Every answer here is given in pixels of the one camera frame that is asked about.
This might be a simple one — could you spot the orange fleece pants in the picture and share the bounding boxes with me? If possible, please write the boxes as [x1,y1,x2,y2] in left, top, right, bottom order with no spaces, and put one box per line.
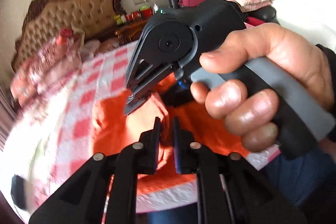
[89,75,249,195]

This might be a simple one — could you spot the black sleeve right forearm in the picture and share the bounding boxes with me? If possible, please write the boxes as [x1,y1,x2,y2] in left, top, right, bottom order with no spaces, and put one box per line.
[315,43,336,119]

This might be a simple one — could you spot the person right hand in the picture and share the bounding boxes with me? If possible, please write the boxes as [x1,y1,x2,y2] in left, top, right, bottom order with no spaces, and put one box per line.
[191,23,335,157]

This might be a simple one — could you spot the wooden nightstand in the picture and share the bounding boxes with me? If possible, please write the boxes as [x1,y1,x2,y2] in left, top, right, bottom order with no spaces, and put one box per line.
[114,19,147,46]

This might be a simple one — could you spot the red tin on nightstand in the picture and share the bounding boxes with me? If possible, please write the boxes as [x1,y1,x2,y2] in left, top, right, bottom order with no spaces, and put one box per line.
[125,10,142,22]

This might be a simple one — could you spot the maroon cushion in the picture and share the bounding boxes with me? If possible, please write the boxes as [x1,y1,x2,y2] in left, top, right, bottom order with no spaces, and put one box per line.
[179,0,206,8]

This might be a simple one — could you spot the tufted beige headboard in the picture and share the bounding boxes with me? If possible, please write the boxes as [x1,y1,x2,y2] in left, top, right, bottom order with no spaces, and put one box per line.
[11,0,126,71]

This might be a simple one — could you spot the red white checkered bedsheet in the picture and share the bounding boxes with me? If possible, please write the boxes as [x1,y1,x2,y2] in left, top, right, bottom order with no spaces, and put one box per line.
[1,43,280,223]

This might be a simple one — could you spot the pink floral folded quilt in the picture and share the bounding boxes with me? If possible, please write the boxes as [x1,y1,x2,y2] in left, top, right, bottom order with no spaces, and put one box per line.
[10,28,85,107]

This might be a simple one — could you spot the blue jeans leg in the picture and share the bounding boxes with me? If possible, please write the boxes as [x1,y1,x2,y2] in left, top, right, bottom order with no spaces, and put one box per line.
[147,149,335,223]

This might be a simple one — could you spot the black remote on bed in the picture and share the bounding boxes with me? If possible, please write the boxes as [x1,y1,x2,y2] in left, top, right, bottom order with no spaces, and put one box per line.
[11,174,27,210]

